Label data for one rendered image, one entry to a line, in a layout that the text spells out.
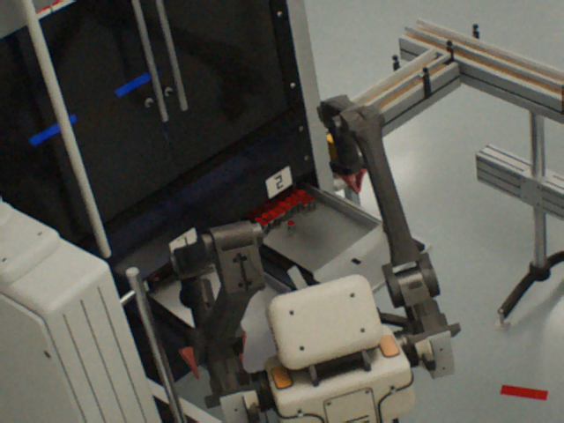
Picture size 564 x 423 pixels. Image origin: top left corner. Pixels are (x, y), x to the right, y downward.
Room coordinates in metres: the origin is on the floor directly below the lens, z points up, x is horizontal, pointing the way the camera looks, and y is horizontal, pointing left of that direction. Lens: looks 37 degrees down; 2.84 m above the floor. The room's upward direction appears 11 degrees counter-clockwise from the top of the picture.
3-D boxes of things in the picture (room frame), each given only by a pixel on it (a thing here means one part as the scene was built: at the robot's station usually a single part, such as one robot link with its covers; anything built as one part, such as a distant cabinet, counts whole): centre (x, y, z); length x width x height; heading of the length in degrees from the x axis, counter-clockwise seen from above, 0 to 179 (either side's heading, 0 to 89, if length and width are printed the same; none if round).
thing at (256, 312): (2.29, 0.23, 0.90); 0.34 x 0.26 x 0.04; 35
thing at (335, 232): (2.49, -0.04, 0.90); 0.34 x 0.26 x 0.04; 35
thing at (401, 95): (3.01, -0.33, 0.92); 0.69 x 0.16 x 0.16; 125
